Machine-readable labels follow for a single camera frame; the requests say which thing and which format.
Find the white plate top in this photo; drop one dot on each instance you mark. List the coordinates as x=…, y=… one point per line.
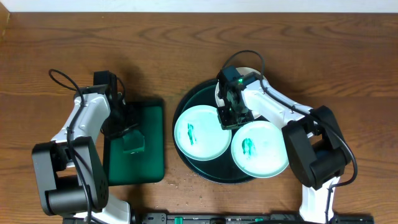
x=242, y=71

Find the white plate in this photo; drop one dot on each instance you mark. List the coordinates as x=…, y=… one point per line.
x=258, y=149
x=198, y=133
x=242, y=71

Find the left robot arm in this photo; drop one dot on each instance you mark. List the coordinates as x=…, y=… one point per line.
x=70, y=177

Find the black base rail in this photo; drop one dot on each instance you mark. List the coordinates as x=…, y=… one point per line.
x=162, y=218

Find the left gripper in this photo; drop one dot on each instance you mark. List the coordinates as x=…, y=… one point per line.
x=123, y=129

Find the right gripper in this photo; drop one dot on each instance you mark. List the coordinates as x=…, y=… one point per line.
x=226, y=123

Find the green rectangular tray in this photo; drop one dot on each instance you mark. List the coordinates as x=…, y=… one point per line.
x=142, y=167

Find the round black tray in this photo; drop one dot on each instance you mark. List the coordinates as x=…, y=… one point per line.
x=223, y=169

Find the green sponge cloth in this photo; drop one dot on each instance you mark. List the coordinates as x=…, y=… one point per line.
x=134, y=141

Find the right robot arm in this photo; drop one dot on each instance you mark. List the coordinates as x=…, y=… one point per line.
x=315, y=147

